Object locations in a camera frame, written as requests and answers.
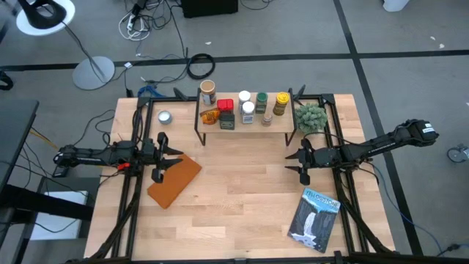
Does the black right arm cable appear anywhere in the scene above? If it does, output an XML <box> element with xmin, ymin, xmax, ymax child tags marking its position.
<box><xmin>302</xmin><ymin>131</ymin><xmax>363</xmax><ymax>148</ymax></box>

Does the black desk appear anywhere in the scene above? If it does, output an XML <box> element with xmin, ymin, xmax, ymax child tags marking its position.
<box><xmin>0</xmin><ymin>98</ymin><xmax>40</xmax><ymax>191</ymax></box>

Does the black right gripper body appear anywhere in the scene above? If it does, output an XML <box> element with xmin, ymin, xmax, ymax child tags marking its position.
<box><xmin>309</xmin><ymin>146</ymin><xmax>344</xmax><ymax>169</ymax></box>

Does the dark green pepper tin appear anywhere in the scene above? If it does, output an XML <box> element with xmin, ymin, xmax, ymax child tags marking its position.
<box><xmin>219</xmin><ymin>111</ymin><xmax>236</xmax><ymax>131</ymax></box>

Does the wooden shelf with black legs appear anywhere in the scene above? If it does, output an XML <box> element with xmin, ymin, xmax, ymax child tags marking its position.
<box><xmin>193</xmin><ymin>87</ymin><xmax>298</xmax><ymax>147</ymax></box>

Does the white box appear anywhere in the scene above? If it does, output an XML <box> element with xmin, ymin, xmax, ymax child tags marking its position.
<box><xmin>31</xmin><ymin>190</ymin><xmax>89</xmax><ymax>241</ymax></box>

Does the grey caster wheel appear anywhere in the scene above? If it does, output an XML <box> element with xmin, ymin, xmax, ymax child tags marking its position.
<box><xmin>446</xmin><ymin>143</ymin><xmax>469</xmax><ymax>163</ymax></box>

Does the red paprika tin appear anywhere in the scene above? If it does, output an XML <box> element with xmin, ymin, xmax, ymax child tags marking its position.
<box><xmin>216</xmin><ymin>98</ymin><xmax>235</xmax><ymax>113</ymax></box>

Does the small silver candle tin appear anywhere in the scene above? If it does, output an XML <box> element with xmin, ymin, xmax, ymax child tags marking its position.
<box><xmin>157</xmin><ymin>110</ymin><xmax>173</xmax><ymax>126</ymax></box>

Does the blue cable coil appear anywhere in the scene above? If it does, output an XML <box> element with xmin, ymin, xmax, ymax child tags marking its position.
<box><xmin>137</xmin><ymin>84</ymin><xmax>166</xmax><ymax>99</ymax></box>

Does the white power strip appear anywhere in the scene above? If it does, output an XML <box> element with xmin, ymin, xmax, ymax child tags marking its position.
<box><xmin>125</xmin><ymin>12</ymin><xmax>137</xmax><ymax>33</ymax></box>

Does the white container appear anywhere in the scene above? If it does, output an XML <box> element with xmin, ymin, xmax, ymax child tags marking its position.
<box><xmin>383</xmin><ymin>0</ymin><xmax>410</xmax><ymax>12</ymax></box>

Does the yellow-lid spice jar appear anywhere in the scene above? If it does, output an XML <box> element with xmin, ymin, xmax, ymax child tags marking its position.
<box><xmin>273</xmin><ymin>91</ymin><xmax>290</xmax><ymax>117</ymax></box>

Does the Yellowstone waterfall booklet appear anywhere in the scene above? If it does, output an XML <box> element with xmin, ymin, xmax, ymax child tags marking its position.
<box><xmin>287</xmin><ymin>187</ymin><xmax>341</xmax><ymax>254</ymax></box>

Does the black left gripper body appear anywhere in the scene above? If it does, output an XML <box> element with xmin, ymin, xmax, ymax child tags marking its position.
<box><xmin>141</xmin><ymin>137</ymin><xmax>161</xmax><ymax>172</ymax></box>

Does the coiled black cable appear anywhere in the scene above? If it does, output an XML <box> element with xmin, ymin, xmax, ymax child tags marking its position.
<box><xmin>186</xmin><ymin>53</ymin><xmax>216</xmax><ymax>81</ymax></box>

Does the yellow cable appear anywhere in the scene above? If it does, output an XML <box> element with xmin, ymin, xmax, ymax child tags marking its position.
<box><xmin>29</xmin><ymin>128</ymin><xmax>62</xmax><ymax>152</ymax></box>

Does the floor stand with round base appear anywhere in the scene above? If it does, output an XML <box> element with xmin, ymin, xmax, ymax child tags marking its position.
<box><xmin>14</xmin><ymin>0</ymin><xmax>116</xmax><ymax>91</ymax></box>

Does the orange brown spice pouch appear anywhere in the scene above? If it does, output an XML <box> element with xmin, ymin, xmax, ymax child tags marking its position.
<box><xmin>199</xmin><ymin>108</ymin><xmax>221</xmax><ymax>126</ymax></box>

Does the white-lid bagel seasoning jar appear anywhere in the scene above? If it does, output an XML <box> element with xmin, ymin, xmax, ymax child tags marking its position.
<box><xmin>237</xmin><ymin>90</ymin><xmax>251</xmax><ymax>111</ymax></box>
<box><xmin>240</xmin><ymin>100</ymin><xmax>256</xmax><ymax>125</ymax></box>

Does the green-lid spice jar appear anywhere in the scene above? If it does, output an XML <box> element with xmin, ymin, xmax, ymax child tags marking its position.
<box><xmin>255</xmin><ymin>91</ymin><xmax>269</xmax><ymax>114</ymax></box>

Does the folded orange cloth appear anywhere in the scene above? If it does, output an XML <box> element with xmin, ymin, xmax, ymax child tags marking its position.
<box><xmin>146</xmin><ymin>153</ymin><xmax>203</xmax><ymax>210</ymax></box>

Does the tan-lid spice jar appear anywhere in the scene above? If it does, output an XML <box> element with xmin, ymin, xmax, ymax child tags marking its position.
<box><xmin>199</xmin><ymin>79</ymin><xmax>217</xmax><ymax>106</ymax></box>

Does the long blue floor cable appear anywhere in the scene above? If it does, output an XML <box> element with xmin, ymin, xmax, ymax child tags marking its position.
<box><xmin>373</xmin><ymin>164</ymin><xmax>444</xmax><ymax>254</ymax></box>

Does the black box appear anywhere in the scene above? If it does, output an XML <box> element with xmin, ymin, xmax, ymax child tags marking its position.
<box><xmin>181</xmin><ymin>0</ymin><xmax>239</xmax><ymax>18</ymax></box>

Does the green potted plant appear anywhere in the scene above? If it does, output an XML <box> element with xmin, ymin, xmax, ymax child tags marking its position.
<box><xmin>295</xmin><ymin>102</ymin><xmax>328</xmax><ymax>136</ymax></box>

